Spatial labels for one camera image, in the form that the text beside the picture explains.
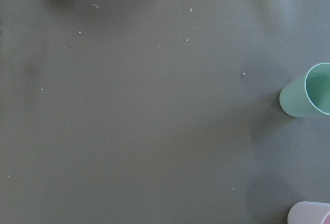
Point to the pink cup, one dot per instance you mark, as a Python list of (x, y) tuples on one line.
[(309, 213)]

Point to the mint green cup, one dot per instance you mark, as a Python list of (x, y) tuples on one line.
[(308, 94)]

